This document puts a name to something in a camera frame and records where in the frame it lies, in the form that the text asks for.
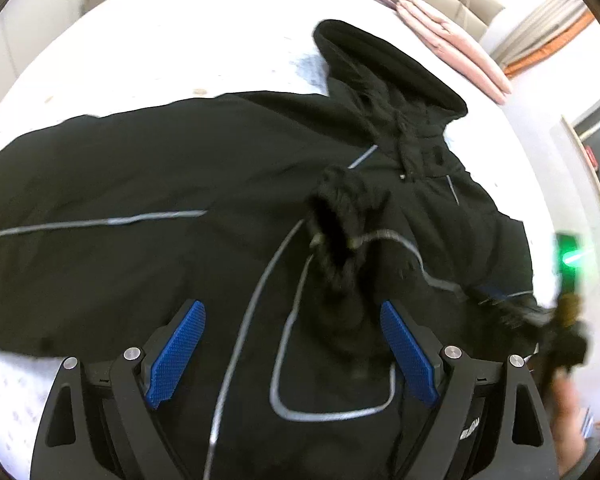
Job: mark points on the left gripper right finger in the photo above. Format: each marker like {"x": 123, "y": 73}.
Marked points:
{"x": 487, "y": 419}

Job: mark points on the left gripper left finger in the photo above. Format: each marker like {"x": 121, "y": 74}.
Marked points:
{"x": 100, "y": 419}

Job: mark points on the black hooded jacket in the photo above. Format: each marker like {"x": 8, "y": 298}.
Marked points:
{"x": 292, "y": 218}

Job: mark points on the person's right hand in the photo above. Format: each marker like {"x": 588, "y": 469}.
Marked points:
{"x": 567, "y": 422}

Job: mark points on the folded pink blanket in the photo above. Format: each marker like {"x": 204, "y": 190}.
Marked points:
{"x": 454, "y": 46}

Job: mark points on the orange trimmed curtain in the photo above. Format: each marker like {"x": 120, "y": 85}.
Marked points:
{"x": 545, "y": 31}

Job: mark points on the floral quilted bed cover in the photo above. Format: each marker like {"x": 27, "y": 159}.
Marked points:
{"x": 129, "y": 54}

